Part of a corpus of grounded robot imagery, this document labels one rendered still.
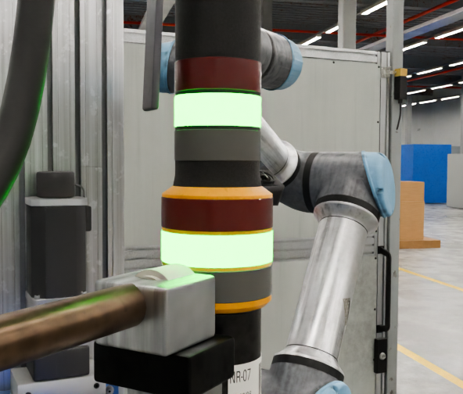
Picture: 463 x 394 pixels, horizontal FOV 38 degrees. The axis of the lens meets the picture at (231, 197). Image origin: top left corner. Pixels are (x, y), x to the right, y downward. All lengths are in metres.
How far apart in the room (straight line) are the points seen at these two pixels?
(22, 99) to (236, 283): 0.11
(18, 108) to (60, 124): 0.96
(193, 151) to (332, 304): 0.87
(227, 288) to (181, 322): 0.03
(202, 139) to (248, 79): 0.03
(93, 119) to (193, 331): 0.94
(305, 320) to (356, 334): 1.50
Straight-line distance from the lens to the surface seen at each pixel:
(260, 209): 0.25
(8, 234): 1.13
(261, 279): 0.25
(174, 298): 0.21
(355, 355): 2.60
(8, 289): 1.15
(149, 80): 0.25
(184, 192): 0.25
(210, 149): 0.24
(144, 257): 2.16
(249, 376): 0.26
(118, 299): 0.21
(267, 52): 0.86
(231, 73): 0.25
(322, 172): 1.21
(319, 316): 1.09
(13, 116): 0.18
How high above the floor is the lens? 1.59
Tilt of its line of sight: 3 degrees down
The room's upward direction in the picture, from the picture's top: straight up
